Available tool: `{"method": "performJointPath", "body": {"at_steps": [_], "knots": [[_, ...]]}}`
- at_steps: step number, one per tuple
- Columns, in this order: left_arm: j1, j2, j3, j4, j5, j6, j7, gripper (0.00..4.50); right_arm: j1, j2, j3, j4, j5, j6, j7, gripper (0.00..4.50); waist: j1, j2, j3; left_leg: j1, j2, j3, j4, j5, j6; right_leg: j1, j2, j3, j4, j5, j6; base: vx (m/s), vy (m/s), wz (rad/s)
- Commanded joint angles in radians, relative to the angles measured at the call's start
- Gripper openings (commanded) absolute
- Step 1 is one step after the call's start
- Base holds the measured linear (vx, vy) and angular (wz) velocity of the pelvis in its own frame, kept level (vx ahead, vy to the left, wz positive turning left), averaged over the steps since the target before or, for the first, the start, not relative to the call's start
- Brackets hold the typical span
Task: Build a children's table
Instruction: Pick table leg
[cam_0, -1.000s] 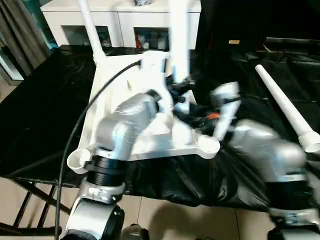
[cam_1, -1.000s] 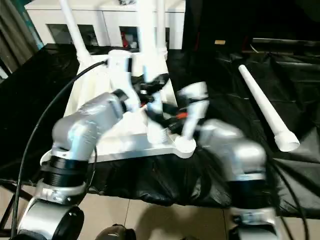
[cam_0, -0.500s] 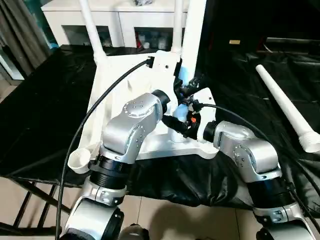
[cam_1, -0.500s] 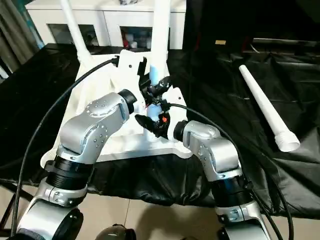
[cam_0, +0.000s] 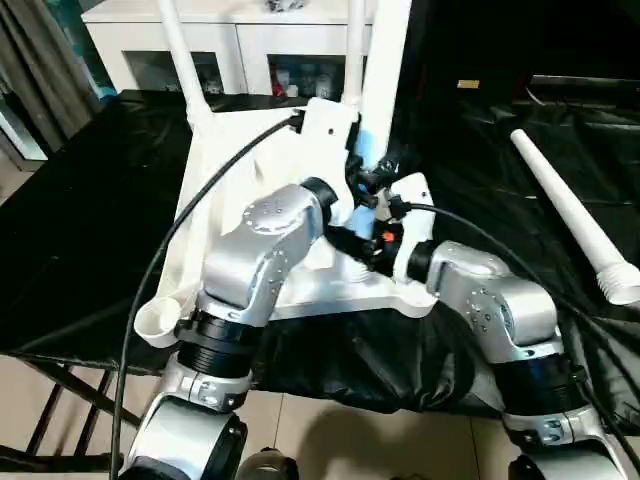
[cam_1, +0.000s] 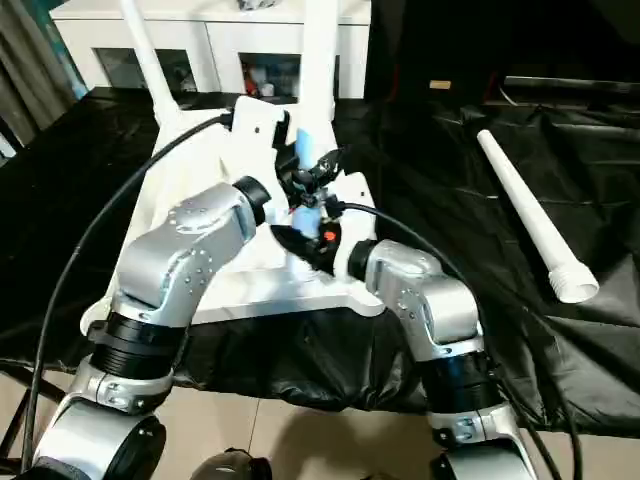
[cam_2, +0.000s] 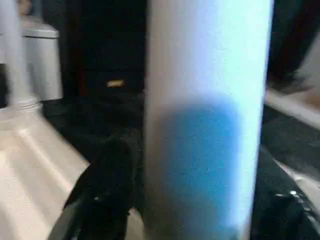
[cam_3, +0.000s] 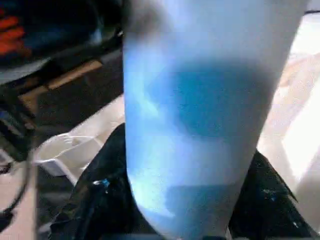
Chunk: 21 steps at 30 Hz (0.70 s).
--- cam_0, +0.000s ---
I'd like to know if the white plastic table leg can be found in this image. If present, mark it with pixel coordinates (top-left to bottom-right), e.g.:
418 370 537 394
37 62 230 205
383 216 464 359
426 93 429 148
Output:
508 128 640 307
157 0 212 132
348 0 415 240
345 0 370 110

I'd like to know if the white upturned plastic table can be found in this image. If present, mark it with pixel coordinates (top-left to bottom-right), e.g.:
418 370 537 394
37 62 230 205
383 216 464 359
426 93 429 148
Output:
133 96 442 350

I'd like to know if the white glass-door cabinet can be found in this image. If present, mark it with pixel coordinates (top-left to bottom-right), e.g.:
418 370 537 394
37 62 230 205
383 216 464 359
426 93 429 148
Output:
81 0 375 97

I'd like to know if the black glossy tv stand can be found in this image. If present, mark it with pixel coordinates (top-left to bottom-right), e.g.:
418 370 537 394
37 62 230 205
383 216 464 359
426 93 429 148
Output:
528 73 640 102

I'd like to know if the black left robot foot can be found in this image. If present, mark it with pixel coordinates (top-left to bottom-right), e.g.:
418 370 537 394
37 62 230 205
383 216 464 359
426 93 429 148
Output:
238 446 297 480

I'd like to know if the black glossy mat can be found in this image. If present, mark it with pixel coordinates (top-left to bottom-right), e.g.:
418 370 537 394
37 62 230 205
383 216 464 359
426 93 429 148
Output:
0 88 640 421

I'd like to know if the grey curtain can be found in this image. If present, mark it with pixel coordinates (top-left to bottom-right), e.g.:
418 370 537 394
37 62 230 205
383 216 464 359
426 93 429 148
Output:
0 0 104 154

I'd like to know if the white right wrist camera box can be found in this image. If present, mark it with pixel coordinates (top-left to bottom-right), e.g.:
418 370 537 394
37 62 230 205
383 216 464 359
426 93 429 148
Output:
376 171 437 285

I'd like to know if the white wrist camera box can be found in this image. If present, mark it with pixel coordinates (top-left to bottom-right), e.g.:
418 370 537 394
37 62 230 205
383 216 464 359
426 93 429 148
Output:
376 171 437 285
293 96 362 225

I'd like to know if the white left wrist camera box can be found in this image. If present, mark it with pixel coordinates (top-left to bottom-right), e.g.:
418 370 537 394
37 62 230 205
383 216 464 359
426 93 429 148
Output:
293 96 362 225

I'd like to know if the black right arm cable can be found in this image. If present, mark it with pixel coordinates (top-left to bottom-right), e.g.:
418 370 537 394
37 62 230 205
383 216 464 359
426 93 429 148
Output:
393 198 640 454

